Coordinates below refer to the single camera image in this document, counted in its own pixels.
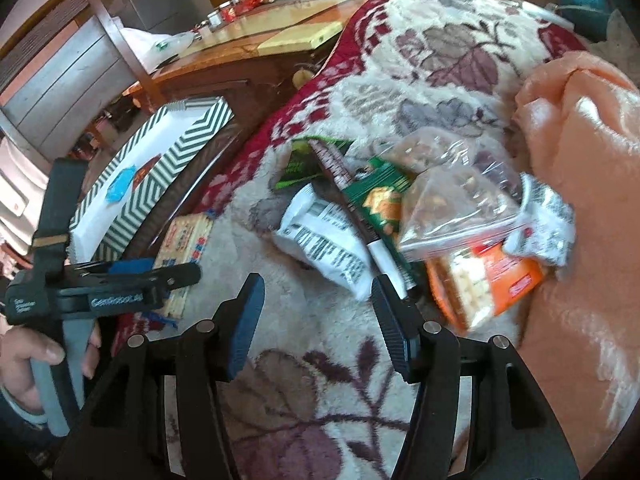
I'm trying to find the white printed snack packet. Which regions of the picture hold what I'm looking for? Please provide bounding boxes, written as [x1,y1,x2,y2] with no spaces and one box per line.
[502,172,576,268]

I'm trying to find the green striped white box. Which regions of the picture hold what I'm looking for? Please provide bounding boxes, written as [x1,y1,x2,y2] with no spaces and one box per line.
[68,96,233,263]

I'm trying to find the white plastic bag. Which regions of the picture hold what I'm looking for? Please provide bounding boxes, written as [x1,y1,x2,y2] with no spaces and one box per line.
[119,27,195,74]

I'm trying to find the wooden table yellow top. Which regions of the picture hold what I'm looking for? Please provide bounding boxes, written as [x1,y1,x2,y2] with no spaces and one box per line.
[152,0,368,129]

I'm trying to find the blue wrapped candy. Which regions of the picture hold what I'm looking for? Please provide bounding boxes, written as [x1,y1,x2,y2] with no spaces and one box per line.
[105,166,137,204]

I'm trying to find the wooden chair frame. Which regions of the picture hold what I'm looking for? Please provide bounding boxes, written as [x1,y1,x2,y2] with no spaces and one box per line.
[1,0,167,108]

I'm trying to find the clear bag of nuts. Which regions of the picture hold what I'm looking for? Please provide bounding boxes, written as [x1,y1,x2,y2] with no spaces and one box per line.
[378,127,477,174]
[397,166,527,261]

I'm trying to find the orange cracker packet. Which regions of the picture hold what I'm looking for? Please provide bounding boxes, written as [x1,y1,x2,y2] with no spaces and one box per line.
[425,244,547,333]

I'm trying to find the floral red cream blanket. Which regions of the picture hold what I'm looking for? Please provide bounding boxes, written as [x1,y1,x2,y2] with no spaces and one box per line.
[186,0,582,479]

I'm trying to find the brown chocolate bar wrapper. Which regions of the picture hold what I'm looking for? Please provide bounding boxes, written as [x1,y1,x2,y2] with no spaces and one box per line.
[307,139,416,299]

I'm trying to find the white snack packet black text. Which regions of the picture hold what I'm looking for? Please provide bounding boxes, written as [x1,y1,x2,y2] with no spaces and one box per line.
[271,183,373,301]

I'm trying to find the lime green snack packet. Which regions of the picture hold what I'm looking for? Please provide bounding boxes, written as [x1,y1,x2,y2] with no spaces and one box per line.
[271,136,354,190]

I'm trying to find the dark green cracker packet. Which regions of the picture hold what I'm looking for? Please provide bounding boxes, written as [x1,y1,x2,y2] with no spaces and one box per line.
[346,157,414,255]

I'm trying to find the beige cracker pack red label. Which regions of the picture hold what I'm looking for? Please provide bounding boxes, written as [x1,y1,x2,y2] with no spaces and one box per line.
[153,212,214,320]

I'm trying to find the peach orange blanket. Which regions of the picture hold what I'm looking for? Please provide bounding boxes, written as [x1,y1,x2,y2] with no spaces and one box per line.
[514,51,640,472]

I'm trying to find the person's left hand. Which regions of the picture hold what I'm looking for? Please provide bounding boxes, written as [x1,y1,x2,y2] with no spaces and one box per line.
[1,326,65,415]

